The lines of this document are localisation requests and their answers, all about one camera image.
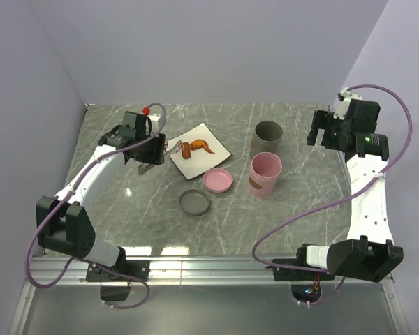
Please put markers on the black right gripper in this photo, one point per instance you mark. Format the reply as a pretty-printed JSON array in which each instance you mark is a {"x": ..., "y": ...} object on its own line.
[{"x": 322, "y": 119}]

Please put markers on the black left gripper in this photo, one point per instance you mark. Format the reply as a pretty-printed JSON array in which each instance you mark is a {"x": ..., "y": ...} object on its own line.
[{"x": 157, "y": 155}]

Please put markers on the brown sausage piece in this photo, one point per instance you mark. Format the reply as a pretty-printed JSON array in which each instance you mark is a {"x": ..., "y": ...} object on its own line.
[{"x": 186, "y": 151}]

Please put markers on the orange chicken wing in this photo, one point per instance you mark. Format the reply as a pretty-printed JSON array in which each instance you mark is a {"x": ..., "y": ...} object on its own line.
[{"x": 200, "y": 144}]

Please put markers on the pink round lid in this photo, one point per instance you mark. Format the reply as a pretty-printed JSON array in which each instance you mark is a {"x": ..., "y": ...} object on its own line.
[{"x": 217, "y": 180}]

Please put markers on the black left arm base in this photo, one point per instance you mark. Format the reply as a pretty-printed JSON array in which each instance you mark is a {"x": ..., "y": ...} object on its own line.
[{"x": 126, "y": 270}]

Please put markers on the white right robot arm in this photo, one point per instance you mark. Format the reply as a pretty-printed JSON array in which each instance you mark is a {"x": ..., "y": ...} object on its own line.
[{"x": 368, "y": 253}]

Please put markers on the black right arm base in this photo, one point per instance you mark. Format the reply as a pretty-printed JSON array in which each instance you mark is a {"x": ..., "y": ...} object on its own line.
[{"x": 286, "y": 274}]

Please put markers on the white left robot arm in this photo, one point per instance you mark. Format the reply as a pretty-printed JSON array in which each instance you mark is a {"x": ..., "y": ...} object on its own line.
[{"x": 63, "y": 224}]

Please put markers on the white square plate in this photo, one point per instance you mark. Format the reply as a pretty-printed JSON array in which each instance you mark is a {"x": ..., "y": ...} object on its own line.
[{"x": 200, "y": 160}]

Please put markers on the grey cylindrical container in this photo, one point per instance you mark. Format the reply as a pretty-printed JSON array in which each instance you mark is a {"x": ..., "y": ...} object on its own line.
[{"x": 266, "y": 138}]

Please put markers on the grey round lid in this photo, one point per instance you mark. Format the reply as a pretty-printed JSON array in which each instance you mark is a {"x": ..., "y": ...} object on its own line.
[{"x": 194, "y": 202}]

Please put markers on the pink cylindrical container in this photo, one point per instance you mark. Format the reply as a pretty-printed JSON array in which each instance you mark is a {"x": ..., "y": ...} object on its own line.
[{"x": 264, "y": 173}]

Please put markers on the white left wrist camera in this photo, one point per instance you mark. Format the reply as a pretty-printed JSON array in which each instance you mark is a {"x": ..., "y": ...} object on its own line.
[{"x": 155, "y": 118}]

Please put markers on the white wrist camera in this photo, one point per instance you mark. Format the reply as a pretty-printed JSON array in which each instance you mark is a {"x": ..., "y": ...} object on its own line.
[
  {"x": 155, "y": 118},
  {"x": 345, "y": 97}
]

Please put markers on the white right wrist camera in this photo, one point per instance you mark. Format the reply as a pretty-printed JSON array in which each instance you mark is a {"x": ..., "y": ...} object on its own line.
[{"x": 345, "y": 97}]

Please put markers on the aluminium front rail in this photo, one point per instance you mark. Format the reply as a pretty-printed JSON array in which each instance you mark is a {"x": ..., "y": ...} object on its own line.
[{"x": 169, "y": 270}]

